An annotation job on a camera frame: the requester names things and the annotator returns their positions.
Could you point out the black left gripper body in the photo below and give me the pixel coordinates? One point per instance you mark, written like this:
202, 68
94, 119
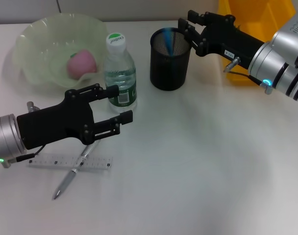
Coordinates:
53, 122

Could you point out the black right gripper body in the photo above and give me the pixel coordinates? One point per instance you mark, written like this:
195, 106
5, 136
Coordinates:
227, 39

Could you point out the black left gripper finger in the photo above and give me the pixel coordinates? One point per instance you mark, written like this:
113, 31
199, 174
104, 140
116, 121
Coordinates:
109, 91
125, 117

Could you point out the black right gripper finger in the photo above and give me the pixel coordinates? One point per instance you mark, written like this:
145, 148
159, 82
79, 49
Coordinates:
194, 16
190, 31

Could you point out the clear green-label water bottle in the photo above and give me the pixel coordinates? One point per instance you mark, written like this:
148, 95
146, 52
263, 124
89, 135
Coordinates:
119, 73

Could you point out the pink toy peach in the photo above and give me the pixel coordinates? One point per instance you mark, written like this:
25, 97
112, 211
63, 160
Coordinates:
81, 64

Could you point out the clear plastic ruler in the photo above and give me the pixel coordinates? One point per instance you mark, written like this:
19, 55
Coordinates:
53, 162

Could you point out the black mesh pen cup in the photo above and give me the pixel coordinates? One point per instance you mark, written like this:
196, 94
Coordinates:
169, 71

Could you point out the silver ballpoint pen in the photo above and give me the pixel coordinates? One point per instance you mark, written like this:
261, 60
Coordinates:
65, 182

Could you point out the translucent green wavy fruit plate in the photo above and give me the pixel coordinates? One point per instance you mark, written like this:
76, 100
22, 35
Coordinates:
46, 49

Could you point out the right gripper metal connector plug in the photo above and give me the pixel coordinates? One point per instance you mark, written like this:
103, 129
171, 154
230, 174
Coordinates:
232, 64

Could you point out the gripper metal connector plug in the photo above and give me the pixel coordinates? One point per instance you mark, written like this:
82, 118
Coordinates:
232, 64
32, 107

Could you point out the left gripper metal connector plug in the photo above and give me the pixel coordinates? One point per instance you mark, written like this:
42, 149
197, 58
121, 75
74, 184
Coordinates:
32, 107

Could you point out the yellow plastic bin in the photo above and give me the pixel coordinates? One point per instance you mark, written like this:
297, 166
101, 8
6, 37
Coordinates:
259, 17

